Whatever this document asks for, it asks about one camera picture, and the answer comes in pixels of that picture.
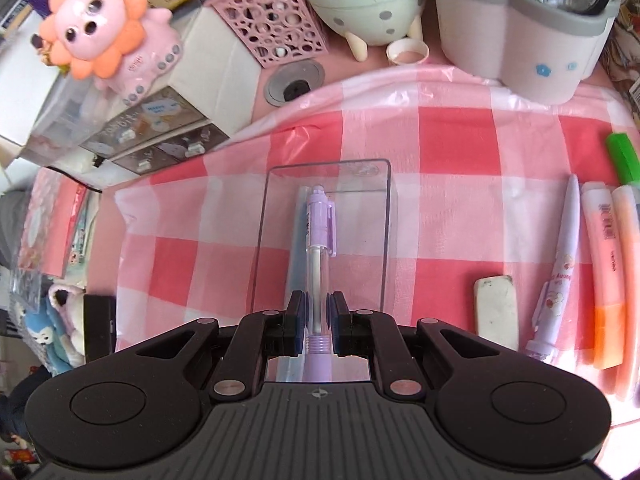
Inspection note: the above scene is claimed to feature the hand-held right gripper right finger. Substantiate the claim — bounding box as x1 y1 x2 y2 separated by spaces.
327 291 501 404

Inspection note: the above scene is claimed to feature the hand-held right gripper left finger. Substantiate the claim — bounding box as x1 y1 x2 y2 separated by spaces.
132 290 308 404

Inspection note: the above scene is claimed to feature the clear plastic tray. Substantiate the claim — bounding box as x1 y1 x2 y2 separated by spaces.
247 159 399 383

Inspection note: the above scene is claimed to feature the lilac clip pen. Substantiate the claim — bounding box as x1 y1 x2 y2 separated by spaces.
304 184 338 383

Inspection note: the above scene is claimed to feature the white eraser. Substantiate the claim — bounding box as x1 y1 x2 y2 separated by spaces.
474 274 521 351

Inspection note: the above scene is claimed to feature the white purple cartoon pen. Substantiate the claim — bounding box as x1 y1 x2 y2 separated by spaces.
525 174 582 363

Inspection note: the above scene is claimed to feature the pink orange highlighter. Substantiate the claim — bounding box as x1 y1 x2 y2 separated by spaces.
581 181 628 370

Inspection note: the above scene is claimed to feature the peach highlighter orange cap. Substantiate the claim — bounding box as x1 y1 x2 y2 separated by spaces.
612 185 640 401

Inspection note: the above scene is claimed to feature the green highlighter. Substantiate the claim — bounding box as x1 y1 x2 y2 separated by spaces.
606 132 640 188

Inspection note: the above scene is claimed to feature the grey blue pen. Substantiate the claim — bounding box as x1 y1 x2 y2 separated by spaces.
290 186 313 311

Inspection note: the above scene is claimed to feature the black block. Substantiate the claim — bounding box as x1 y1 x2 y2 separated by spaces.
84 295 117 363

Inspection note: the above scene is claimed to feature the red white checkered cloth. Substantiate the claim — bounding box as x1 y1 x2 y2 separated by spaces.
114 65 640 411

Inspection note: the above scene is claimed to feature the blue white plush toy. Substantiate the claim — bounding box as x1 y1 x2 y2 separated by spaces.
15 284 87 372

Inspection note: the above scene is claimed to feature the pink booklet stack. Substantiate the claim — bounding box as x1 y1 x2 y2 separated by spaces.
15 167 101 281

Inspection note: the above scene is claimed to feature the white drawer organizer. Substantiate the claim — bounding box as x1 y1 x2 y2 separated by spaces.
0 5 266 176

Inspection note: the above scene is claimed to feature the grey fabric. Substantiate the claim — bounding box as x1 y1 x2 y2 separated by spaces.
0 190 32 268

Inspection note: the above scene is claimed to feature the pink perforated pen holder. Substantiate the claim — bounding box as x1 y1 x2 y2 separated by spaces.
210 0 330 68

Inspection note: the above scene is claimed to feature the clear storage box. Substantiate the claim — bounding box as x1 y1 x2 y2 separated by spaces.
27 75 128 156

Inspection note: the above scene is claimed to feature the white grey flower pen holder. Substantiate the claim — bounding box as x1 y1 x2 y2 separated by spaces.
427 0 623 106

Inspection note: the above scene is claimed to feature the white storage box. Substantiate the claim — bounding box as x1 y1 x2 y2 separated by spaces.
0 35 63 143

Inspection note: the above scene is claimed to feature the pink lion toy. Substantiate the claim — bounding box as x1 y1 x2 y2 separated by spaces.
31 0 183 106

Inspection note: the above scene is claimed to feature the grey desk cable grommet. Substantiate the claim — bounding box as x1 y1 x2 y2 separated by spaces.
265 58 327 107

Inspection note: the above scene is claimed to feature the small white ring cap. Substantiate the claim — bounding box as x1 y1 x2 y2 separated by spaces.
386 38 430 67

